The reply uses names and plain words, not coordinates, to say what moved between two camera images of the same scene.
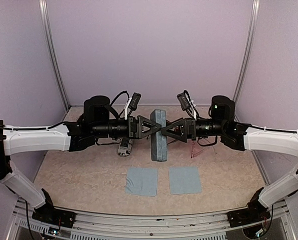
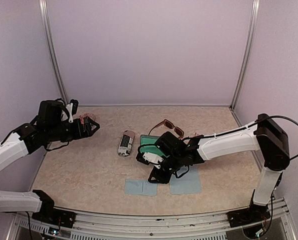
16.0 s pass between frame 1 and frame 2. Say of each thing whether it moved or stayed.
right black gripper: moved
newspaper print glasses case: stayed
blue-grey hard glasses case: moved
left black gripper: moved
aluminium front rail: stayed
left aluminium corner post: stayed
